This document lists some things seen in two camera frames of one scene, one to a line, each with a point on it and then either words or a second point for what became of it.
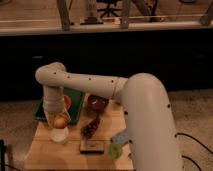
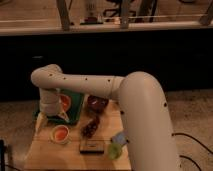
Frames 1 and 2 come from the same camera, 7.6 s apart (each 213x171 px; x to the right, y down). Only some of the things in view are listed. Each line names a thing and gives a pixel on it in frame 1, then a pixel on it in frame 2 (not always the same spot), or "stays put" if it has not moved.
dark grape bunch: x=89 y=128 stays put
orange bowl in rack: x=67 y=102 stays put
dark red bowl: x=97 y=103 stays put
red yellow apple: x=60 y=122 -> x=61 y=133
